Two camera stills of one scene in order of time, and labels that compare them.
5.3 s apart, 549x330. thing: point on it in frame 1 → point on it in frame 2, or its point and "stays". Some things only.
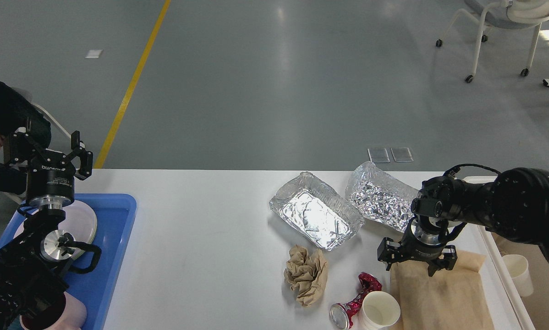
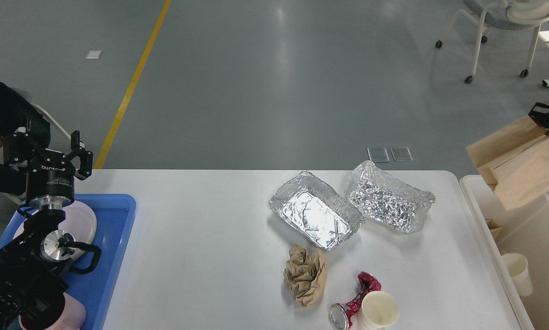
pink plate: x=80 y=220 stays
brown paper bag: x=452 y=299 → x=527 y=166
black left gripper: x=50 y=186 stays
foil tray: x=381 y=198 stays
